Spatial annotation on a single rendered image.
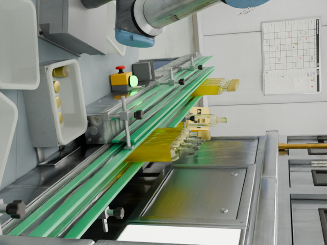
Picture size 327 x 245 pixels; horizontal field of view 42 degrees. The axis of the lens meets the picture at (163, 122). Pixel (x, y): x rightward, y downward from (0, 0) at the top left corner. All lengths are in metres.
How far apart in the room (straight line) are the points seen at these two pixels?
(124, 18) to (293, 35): 6.06
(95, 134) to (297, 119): 6.23
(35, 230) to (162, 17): 0.60
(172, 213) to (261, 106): 6.16
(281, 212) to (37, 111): 0.75
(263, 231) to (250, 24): 6.17
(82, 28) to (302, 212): 0.85
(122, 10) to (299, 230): 0.77
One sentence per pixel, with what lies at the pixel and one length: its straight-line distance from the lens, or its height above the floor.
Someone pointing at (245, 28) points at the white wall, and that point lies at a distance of 7.19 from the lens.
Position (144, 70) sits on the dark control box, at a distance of 1.97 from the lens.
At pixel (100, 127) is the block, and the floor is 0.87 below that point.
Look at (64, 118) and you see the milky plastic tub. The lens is 1.34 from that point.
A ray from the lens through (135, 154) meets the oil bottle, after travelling 1.41.
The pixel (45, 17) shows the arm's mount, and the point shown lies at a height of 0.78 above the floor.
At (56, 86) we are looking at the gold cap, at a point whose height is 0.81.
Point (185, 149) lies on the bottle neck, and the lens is 1.38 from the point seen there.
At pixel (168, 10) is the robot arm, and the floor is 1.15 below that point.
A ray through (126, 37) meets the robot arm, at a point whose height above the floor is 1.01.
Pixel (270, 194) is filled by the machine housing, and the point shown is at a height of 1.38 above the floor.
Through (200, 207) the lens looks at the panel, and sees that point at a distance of 1.29.
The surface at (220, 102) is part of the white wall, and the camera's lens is 7.40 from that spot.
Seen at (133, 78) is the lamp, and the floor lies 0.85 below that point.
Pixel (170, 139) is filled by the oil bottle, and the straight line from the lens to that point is 1.45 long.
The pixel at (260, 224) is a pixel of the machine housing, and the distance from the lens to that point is 1.19.
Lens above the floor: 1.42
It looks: 16 degrees down
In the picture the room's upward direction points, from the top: 88 degrees clockwise
